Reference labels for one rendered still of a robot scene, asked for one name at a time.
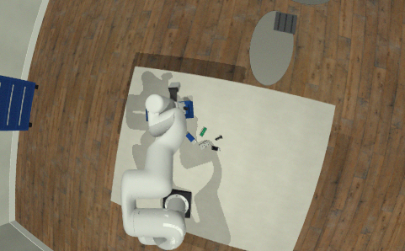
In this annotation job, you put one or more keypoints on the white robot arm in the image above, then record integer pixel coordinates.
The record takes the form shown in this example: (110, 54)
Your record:
(163, 227)

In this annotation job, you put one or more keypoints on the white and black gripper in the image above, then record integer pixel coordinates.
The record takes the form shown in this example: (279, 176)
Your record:
(181, 106)

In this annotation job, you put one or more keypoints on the blue three-compartment bin rack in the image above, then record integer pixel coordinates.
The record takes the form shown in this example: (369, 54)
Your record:
(189, 113)

